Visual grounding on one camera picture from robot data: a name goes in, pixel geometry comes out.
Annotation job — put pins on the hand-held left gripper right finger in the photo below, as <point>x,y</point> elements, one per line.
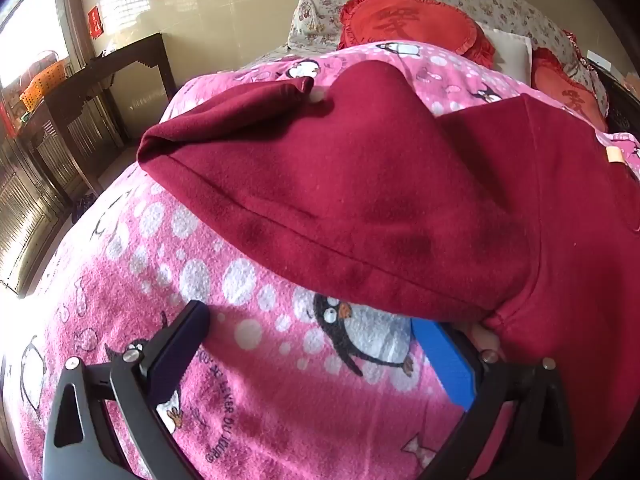
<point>450,360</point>

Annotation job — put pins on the dark red fleece pants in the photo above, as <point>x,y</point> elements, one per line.
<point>380,185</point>

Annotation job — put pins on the small red ruffled pillow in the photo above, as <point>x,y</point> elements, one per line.
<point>570,92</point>

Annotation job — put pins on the wooden slatted panel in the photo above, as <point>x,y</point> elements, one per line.
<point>25,210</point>

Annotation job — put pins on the orange plastic basket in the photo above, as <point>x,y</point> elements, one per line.
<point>45,85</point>

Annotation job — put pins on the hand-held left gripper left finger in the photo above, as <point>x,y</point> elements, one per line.
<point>176,345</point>

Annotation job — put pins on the dark wooden headboard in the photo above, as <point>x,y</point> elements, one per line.
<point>622,100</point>

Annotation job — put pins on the red paper wall sign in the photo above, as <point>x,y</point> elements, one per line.
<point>95,21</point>

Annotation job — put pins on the dark slippers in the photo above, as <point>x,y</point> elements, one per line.
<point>81,207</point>

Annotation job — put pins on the floral pillow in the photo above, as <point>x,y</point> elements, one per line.
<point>315,15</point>
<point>500,0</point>

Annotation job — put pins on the dark wooden side table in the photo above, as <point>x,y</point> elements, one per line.
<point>115,65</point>

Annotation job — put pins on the white pillow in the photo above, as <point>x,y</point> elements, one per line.
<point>510,50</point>

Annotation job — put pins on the large red heart pillow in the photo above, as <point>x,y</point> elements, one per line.
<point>410,20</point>

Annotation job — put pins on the pink penguin print blanket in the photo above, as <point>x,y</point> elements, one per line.
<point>210,280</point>

